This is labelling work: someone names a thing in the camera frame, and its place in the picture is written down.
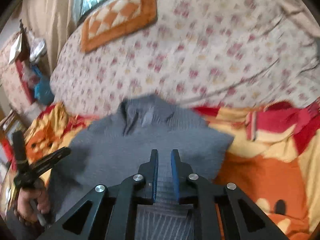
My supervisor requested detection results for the grey striped knit sweater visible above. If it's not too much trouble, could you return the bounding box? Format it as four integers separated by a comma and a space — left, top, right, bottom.
48, 95, 233, 239

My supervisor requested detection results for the person's left hand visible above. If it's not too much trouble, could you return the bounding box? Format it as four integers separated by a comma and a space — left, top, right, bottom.
17, 186, 50, 222

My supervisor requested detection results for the blue plastic bag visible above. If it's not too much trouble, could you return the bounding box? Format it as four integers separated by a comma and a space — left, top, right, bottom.
31, 65, 54, 106

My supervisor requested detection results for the cluttered wooden bedside shelf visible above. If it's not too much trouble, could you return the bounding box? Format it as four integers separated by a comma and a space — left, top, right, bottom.
1, 29, 42, 115

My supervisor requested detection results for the red orange cartoon blanket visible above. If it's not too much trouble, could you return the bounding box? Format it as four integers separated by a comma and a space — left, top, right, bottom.
25, 101, 319, 239

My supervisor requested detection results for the floral white bed quilt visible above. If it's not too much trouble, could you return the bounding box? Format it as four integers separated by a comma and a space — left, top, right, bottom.
50, 0, 319, 116

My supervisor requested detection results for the beige curtain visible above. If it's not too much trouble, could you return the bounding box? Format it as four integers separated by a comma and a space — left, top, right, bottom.
20, 0, 76, 74

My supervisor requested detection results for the orange checkered pillow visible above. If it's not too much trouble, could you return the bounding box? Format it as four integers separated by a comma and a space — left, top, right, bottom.
80, 0, 157, 53

